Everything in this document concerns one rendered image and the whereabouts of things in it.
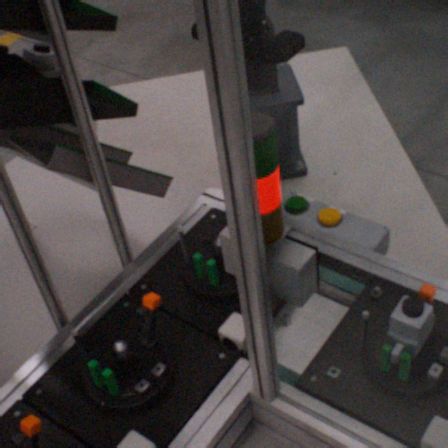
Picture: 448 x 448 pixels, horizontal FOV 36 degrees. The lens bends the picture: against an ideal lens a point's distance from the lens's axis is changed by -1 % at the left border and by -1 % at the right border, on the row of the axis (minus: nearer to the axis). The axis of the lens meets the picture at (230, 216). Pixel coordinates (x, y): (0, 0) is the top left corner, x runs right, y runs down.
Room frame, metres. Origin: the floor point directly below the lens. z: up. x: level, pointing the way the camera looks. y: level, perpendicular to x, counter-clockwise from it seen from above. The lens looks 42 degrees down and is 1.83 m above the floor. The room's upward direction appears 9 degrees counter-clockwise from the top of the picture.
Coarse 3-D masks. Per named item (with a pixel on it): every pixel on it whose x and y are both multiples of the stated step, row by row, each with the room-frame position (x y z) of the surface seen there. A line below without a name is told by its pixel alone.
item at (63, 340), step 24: (192, 216) 0.98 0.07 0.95; (168, 240) 0.93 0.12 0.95; (144, 264) 0.87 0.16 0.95; (120, 288) 0.82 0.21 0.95; (96, 312) 0.77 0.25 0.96; (72, 336) 0.73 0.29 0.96; (48, 360) 0.69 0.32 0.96; (240, 360) 0.63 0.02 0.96; (24, 384) 0.65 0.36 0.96; (240, 384) 0.59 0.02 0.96; (0, 408) 0.61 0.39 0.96; (216, 408) 0.56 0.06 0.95; (240, 408) 0.56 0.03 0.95; (192, 432) 0.52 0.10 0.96; (216, 432) 0.51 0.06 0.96; (240, 432) 0.55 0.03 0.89
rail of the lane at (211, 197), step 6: (204, 192) 1.04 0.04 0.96; (210, 192) 1.04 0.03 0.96; (216, 192) 1.03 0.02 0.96; (222, 192) 1.03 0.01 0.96; (198, 198) 1.02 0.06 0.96; (204, 198) 1.02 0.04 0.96; (210, 198) 1.02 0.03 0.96; (216, 198) 1.02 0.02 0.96; (222, 198) 1.01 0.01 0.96; (204, 204) 1.01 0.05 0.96; (210, 204) 1.00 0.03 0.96; (216, 204) 1.00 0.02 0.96; (222, 204) 0.99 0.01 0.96; (222, 210) 0.98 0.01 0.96
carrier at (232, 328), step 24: (216, 216) 0.95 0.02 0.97; (192, 240) 0.90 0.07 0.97; (216, 240) 0.81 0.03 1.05; (168, 264) 0.85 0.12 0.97; (192, 264) 0.82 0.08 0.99; (216, 264) 0.80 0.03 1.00; (144, 288) 0.80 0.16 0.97; (168, 288) 0.79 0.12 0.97; (192, 288) 0.77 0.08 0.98; (216, 288) 0.76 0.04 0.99; (168, 312) 0.74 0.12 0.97; (192, 312) 0.73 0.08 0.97; (216, 312) 0.72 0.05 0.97; (240, 312) 0.72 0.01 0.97; (216, 336) 0.68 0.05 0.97; (240, 336) 0.65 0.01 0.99
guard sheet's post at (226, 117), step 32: (224, 0) 0.55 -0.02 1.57; (224, 32) 0.55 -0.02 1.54; (224, 64) 0.55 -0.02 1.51; (224, 96) 0.55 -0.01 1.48; (224, 128) 0.57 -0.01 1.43; (224, 160) 0.56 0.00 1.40; (224, 192) 0.57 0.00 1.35; (256, 256) 0.55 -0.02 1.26; (256, 288) 0.55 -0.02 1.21; (256, 320) 0.55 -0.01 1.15; (256, 352) 0.57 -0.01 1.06; (256, 384) 0.56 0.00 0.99
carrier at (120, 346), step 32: (128, 320) 0.73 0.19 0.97; (160, 320) 0.72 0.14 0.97; (96, 352) 0.66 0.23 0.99; (128, 352) 0.63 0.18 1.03; (160, 352) 0.65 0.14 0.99; (192, 352) 0.65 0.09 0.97; (224, 352) 0.64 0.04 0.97; (32, 384) 0.64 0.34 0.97; (64, 384) 0.63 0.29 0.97; (96, 384) 0.60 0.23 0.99; (128, 384) 0.60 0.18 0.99; (160, 384) 0.59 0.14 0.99; (192, 384) 0.59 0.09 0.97; (64, 416) 0.57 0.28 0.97; (96, 416) 0.56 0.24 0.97; (128, 416) 0.56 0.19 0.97; (160, 416) 0.55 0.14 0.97; (192, 416) 0.55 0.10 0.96
